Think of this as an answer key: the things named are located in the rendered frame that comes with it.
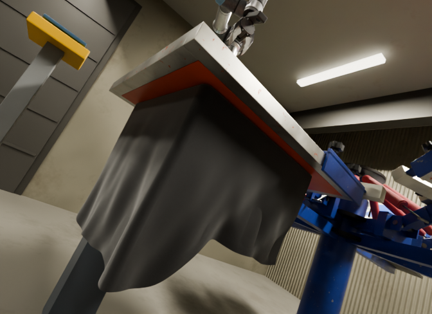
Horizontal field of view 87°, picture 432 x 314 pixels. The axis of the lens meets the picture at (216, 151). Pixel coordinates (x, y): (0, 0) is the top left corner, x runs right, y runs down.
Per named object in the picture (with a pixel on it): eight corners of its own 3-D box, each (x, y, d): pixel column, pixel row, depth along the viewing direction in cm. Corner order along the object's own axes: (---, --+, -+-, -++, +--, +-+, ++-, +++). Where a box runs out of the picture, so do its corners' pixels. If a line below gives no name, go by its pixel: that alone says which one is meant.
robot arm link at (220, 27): (214, 21, 155) (224, -23, 107) (228, 29, 157) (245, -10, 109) (206, 36, 156) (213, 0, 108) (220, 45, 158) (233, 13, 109)
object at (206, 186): (112, 295, 38) (214, 87, 48) (107, 282, 41) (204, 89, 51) (266, 312, 64) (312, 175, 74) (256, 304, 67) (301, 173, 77)
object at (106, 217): (97, 297, 37) (207, 80, 47) (69, 216, 73) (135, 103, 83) (115, 299, 39) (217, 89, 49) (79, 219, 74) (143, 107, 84)
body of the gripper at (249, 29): (240, 45, 105) (249, 26, 108) (252, 37, 98) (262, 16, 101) (227, 33, 102) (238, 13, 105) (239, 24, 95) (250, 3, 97)
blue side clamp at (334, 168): (324, 170, 63) (331, 148, 65) (307, 168, 67) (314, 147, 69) (360, 206, 80) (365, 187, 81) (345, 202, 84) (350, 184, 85)
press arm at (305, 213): (185, 144, 67) (194, 126, 69) (175, 143, 72) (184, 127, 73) (342, 243, 137) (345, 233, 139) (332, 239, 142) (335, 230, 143)
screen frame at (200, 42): (193, 38, 37) (204, 20, 38) (108, 90, 83) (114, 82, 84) (358, 202, 81) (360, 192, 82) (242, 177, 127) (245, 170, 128)
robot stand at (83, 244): (42, 307, 106) (161, 94, 134) (82, 313, 115) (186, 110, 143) (36, 334, 91) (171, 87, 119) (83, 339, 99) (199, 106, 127)
